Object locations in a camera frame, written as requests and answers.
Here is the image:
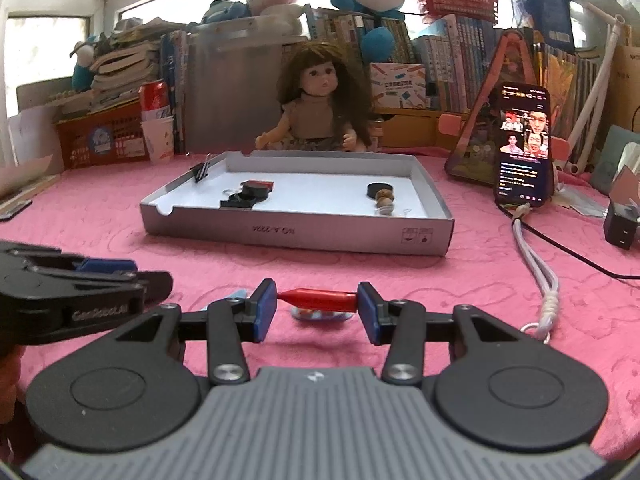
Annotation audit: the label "black smartphone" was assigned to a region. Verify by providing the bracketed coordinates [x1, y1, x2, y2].
[493, 81, 553, 210]

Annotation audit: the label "small blue plush toy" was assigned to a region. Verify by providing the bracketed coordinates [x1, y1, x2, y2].
[202, 0, 252, 24]

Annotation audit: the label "blue and white plush figure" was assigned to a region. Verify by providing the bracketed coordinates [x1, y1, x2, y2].
[71, 35, 99, 93]

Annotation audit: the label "white printed cardboard box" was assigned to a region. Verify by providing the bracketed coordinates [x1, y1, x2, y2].
[369, 62, 427, 110]

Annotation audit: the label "brown-haired doll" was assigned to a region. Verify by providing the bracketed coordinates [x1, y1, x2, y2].
[254, 42, 374, 154]

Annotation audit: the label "red drink can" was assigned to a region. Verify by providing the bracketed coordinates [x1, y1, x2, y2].
[138, 79, 171, 122]

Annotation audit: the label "stack of worn books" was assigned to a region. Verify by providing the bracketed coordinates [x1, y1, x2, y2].
[89, 17, 172, 112]

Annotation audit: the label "light blue plastic ring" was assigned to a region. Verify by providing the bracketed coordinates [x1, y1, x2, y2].
[199, 288, 249, 314]

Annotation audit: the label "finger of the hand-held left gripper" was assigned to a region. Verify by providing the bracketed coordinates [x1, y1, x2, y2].
[0, 241, 141, 287]

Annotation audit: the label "black binder clip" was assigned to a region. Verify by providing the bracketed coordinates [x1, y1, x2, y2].
[219, 186, 256, 210]
[189, 153, 214, 185]

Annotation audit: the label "thin black cable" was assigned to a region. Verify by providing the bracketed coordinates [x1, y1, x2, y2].
[520, 217, 640, 280]

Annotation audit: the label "triangular colourful stand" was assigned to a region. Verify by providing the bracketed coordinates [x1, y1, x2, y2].
[444, 28, 559, 189]

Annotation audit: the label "row of thin picture books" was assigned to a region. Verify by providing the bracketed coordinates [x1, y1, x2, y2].
[531, 41, 609, 132]

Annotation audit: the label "white cardboard box tray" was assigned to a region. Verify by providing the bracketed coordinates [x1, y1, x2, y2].
[139, 150, 455, 257]

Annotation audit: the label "red bullet-shaped toy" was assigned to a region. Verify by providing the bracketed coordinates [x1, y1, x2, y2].
[277, 287, 360, 313]

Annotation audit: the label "colourful patterned small toy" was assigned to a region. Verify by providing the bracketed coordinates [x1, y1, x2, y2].
[291, 308, 352, 322]

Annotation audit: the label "translucent storage bin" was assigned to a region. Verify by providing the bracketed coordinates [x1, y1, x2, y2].
[182, 16, 312, 157]

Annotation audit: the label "yellow wooden organizer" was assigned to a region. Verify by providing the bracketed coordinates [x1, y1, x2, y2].
[371, 106, 452, 149]

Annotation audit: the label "pink fleece tablecloth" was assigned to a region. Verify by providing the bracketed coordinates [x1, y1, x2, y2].
[0, 146, 640, 463]

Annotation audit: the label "row of upright books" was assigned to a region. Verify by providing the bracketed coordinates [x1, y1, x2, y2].
[304, 4, 502, 112]

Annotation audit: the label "orange plastic basket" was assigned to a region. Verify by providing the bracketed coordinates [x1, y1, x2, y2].
[54, 104, 152, 171]

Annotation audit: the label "red hanging plastic basket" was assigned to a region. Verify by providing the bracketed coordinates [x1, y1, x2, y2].
[413, 0, 503, 24]

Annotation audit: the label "blue upright folders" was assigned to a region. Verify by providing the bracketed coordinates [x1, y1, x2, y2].
[159, 29, 189, 157]

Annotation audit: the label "blue face mask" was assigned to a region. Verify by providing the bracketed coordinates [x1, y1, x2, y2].
[551, 184, 612, 217]

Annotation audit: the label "white braided cable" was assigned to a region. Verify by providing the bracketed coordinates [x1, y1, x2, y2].
[510, 204, 559, 346]

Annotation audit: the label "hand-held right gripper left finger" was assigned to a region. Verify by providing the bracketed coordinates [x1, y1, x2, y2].
[107, 278, 277, 385]

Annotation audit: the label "grey-blue box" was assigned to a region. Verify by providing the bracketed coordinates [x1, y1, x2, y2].
[589, 124, 640, 197]

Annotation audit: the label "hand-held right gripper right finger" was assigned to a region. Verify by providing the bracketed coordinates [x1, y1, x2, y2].
[356, 282, 531, 386]

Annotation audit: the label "white paper cup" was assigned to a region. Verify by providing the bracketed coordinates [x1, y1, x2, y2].
[140, 115, 176, 163]

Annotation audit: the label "black charger block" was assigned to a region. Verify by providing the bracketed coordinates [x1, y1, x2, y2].
[603, 199, 640, 251]

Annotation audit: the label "white plastic pipe frame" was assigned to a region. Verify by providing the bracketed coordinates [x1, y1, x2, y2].
[566, 1, 627, 174]

